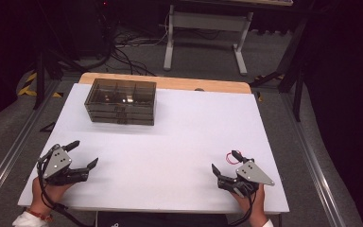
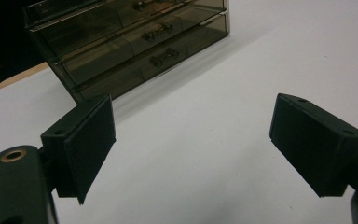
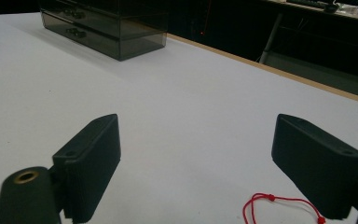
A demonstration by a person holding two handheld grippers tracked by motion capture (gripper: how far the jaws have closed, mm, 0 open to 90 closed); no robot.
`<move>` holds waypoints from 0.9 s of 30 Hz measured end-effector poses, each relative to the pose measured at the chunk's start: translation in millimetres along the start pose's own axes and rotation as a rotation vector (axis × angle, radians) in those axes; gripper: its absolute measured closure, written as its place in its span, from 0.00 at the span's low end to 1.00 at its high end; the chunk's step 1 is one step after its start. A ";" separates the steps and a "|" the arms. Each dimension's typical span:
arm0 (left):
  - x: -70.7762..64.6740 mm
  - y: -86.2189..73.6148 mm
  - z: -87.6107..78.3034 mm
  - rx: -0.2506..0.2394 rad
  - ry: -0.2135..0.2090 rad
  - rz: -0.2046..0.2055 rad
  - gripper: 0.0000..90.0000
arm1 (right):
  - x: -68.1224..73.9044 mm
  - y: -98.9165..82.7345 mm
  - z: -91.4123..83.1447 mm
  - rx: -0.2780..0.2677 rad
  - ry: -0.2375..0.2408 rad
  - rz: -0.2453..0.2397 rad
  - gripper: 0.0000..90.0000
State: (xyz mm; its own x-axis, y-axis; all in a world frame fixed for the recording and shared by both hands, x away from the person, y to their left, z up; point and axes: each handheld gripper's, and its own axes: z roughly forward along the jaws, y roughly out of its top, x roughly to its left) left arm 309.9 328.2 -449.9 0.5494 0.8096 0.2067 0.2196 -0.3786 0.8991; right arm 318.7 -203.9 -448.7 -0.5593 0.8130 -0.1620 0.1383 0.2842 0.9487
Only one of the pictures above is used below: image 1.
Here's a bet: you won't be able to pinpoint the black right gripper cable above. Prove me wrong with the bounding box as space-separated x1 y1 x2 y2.
230 183 259 227

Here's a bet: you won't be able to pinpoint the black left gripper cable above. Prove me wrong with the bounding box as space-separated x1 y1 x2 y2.
37 157 96 227

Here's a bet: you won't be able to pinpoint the wooden table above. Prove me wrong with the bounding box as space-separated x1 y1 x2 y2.
78 72 252 95

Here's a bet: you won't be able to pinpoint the white foam board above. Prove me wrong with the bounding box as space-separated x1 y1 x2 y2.
17 82 290 216

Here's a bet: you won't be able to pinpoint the black floor cables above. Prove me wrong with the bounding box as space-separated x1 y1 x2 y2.
102 18 159 78

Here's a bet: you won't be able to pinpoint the person's right hand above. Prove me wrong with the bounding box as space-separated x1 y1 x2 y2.
231 184 269 227

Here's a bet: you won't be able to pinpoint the black metal stand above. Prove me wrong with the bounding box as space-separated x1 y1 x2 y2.
32 46 88 111
250 15 311 123

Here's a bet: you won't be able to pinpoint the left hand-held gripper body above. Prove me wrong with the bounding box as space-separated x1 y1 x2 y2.
37 144 91 186

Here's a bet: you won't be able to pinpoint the light wooden desk top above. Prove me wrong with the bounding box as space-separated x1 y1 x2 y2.
226 0 295 8

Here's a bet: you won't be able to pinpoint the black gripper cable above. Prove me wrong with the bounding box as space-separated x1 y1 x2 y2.
37 157 96 227
230 183 259 227

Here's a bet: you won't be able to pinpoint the white metal desk frame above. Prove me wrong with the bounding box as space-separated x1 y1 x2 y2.
163 4 255 77

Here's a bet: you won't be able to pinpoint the person's left white sleeve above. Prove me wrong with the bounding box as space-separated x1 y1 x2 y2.
11 211 50 227

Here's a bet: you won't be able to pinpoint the red string bracelet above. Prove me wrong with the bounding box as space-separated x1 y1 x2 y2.
23 206 54 221

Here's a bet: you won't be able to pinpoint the yellow black floor tape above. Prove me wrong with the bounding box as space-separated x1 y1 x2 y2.
17 72 64 98

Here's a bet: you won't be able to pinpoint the smoky clear plastic drawer box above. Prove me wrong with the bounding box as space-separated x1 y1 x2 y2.
84 78 157 127

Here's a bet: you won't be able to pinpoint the person's left hand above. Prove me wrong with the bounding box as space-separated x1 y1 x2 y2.
30 175 74 216

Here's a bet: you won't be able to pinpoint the red rubber band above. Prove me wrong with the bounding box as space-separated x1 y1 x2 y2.
225 151 243 166

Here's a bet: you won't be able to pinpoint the grey metal floor rail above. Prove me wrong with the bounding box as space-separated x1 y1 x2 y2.
279 93 348 227
0 79 61 216

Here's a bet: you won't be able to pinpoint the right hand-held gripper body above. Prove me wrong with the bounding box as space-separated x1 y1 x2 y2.
216 159 276 199

